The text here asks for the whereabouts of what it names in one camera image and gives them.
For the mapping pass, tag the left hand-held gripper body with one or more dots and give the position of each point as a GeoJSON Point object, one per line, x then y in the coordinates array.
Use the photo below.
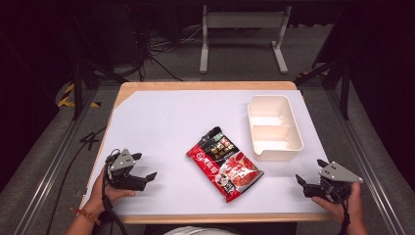
{"type": "Point", "coordinates": [123, 178]}

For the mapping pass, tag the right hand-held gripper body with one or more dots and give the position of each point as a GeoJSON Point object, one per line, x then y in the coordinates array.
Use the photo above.
{"type": "Point", "coordinates": [337, 174]}

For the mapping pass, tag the white plastic container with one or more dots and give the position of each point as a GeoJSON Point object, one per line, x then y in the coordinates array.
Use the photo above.
{"type": "Point", "coordinates": [274, 130]}

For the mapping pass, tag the red seasoning packet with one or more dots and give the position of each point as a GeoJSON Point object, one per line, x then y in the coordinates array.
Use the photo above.
{"type": "Point", "coordinates": [225, 166]}

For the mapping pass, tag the person's left hand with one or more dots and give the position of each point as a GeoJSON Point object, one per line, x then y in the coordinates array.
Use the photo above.
{"type": "Point", "coordinates": [104, 196]}

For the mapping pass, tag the person's right hand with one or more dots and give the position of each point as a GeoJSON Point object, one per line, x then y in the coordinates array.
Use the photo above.
{"type": "Point", "coordinates": [352, 207]}

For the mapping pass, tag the white table mat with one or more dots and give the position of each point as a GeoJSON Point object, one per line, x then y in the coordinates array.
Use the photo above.
{"type": "Point", "coordinates": [169, 124]}

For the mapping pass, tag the person's white clothing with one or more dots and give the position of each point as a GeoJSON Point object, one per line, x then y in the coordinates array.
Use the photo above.
{"type": "Point", "coordinates": [199, 231]}

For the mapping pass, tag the black metal stand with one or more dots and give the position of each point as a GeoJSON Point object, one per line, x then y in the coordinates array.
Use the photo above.
{"type": "Point", "coordinates": [344, 84]}
{"type": "Point", "coordinates": [77, 88]}

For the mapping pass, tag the yellow black hazard tape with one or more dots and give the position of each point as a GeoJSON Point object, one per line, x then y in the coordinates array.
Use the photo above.
{"type": "Point", "coordinates": [67, 94]}

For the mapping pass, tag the white metal stand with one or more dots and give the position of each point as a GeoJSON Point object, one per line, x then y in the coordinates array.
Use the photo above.
{"type": "Point", "coordinates": [244, 19]}

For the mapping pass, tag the aluminium floor rail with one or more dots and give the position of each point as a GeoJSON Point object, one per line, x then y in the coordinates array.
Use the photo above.
{"type": "Point", "coordinates": [368, 169]}
{"type": "Point", "coordinates": [49, 176]}

